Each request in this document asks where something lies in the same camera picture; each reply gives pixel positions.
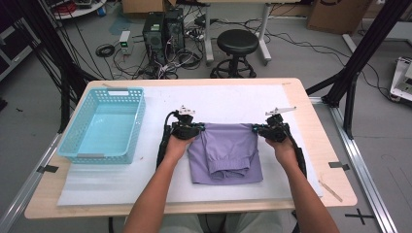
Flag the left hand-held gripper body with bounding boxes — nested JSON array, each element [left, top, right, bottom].
[[171, 105, 202, 141]]

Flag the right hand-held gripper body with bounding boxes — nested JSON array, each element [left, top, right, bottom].
[[258, 106, 297, 144]]

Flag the purple shorts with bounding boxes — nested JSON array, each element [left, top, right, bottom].
[[188, 122, 264, 185]]

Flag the light blue plastic basket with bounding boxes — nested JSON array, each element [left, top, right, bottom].
[[56, 86, 147, 165]]

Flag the person's left hand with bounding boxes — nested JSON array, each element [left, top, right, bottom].
[[164, 134, 197, 167]]

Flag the person's right hand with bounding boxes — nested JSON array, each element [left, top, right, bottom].
[[265, 137, 299, 172]]

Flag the black tape strip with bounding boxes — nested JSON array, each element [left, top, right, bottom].
[[328, 160, 351, 172], [36, 164, 59, 174]]

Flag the thin wooden stick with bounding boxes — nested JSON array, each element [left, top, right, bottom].
[[318, 179, 344, 203]]

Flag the black round stool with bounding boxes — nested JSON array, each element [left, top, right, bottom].
[[209, 28, 260, 80]]

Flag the person's light trousers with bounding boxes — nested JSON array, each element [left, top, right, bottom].
[[158, 213, 283, 233]]

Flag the black computer tower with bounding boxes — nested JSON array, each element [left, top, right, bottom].
[[164, 8, 186, 52], [142, 12, 167, 66]]

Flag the white power supply box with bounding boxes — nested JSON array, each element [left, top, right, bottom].
[[119, 30, 134, 55]]

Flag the black tape cross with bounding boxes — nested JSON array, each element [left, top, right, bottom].
[[344, 208, 375, 226]]

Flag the large cardboard box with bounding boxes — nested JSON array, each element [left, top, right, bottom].
[[305, 0, 373, 36]]

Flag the small cardboard box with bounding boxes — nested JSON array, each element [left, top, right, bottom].
[[120, 0, 178, 15]]

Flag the white device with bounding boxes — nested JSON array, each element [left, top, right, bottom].
[[389, 56, 412, 105]]

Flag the round white table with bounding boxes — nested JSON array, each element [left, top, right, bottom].
[[43, 0, 108, 20]]

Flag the black shelf unit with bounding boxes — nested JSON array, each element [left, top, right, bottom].
[[0, 16, 37, 82]]

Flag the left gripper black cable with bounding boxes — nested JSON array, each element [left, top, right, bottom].
[[155, 110, 181, 170]]

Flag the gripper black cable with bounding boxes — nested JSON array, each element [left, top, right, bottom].
[[155, 110, 181, 170], [281, 124, 308, 179]]

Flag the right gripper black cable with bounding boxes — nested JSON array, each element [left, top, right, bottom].
[[281, 124, 308, 179]]

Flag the tangle of floor cables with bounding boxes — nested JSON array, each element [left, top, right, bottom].
[[110, 48, 208, 81]]

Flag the aluminium floor rail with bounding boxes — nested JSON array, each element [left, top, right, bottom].
[[309, 96, 399, 233], [0, 132, 62, 233]]

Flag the white table frame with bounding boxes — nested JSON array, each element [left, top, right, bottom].
[[203, 0, 273, 66]]

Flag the coiled black cable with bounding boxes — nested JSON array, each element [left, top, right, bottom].
[[95, 43, 116, 58]]

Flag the black metal frame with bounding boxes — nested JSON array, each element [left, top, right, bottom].
[[305, 0, 412, 140], [6, 0, 98, 134]]

